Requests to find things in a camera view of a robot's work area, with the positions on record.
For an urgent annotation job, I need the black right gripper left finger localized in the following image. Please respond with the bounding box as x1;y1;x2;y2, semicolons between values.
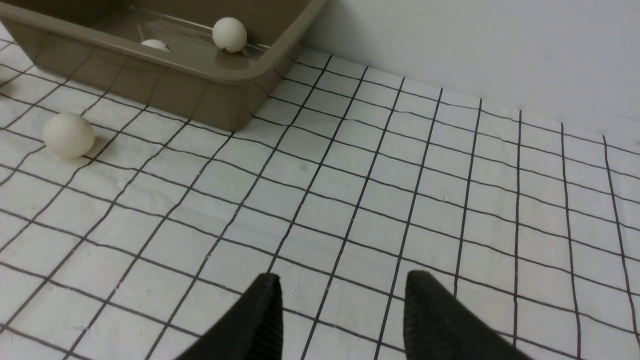
177;273;284;360

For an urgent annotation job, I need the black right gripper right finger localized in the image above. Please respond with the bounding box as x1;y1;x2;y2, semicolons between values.
403;269;530;360

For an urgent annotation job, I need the ping-pong ball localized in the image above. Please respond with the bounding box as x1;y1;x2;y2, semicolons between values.
141;39;172;53
211;17;248;54
41;112;96;159

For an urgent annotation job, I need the white black-grid tablecloth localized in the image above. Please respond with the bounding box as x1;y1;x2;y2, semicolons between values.
0;28;640;360

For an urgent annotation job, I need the olive plastic bin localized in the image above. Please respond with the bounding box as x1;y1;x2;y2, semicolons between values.
0;0;327;132

